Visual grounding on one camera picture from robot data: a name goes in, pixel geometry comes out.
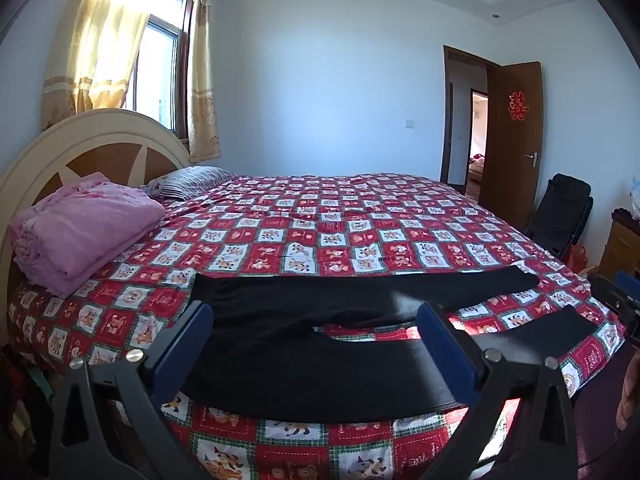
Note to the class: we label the narrow yellow curtain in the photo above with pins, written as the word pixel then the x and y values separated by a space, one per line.
pixel 202 85

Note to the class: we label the cream wooden bed headboard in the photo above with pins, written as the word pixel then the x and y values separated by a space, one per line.
pixel 95 132

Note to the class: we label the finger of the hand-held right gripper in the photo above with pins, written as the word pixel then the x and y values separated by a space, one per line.
pixel 607 292
pixel 629 282

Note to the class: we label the black folding chair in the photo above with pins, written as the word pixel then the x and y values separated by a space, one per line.
pixel 562 210

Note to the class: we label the red checkered printed bedsheet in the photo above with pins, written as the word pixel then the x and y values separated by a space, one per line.
pixel 350 220

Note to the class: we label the brown wooden cabinet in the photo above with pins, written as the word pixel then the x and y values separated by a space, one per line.
pixel 620 247

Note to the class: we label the folded pink blanket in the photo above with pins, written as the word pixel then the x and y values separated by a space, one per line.
pixel 80 230

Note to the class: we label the striped pillow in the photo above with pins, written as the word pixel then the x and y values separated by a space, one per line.
pixel 192 180

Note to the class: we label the red paper door decoration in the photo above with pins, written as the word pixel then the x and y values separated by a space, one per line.
pixel 517 106

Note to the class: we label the black pants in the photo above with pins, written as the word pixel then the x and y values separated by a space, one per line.
pixel 300 360

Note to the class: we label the dark clutter beside bed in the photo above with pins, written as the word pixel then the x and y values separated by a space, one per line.
pixel 20 400

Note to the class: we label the brown door frame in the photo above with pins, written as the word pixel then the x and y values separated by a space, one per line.
pixel 446 110

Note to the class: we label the window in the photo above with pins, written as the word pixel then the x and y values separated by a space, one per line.
pixel 157 75

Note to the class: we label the brown wooden door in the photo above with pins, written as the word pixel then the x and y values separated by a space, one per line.
pixel 512 160

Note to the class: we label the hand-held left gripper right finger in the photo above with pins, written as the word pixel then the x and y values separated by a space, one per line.
pixel 442 345

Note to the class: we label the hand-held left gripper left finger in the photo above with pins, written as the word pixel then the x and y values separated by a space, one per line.
pixel 187 342

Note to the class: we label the person's right hand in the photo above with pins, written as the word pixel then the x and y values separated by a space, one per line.
pixel 630 400

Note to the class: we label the white wall switch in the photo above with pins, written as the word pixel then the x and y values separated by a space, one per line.
pixel 409 124

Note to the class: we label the red bag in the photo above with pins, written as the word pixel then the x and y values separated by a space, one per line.
pixel 579 260

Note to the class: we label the wide yellow curtain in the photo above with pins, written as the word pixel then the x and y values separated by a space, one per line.
pixel 100 35

